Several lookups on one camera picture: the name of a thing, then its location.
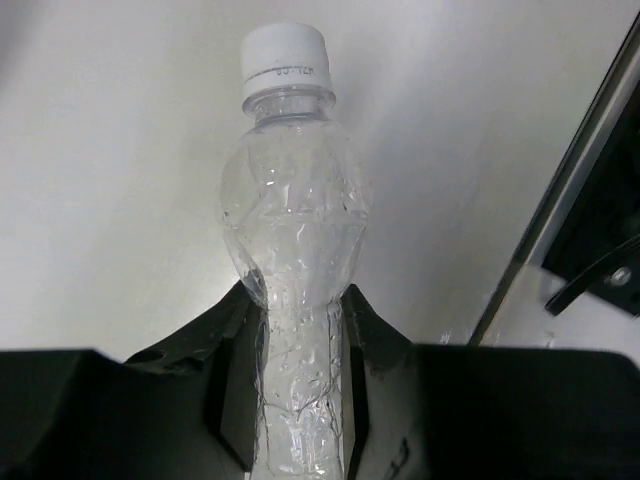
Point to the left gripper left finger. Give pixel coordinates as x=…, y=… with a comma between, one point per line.
x=183, y=408

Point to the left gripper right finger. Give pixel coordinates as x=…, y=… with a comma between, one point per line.
x=420, y=411

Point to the clear bottle white cap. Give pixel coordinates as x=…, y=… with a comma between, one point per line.
x=294, y=205

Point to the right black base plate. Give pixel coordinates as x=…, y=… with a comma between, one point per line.
x=597, y=249

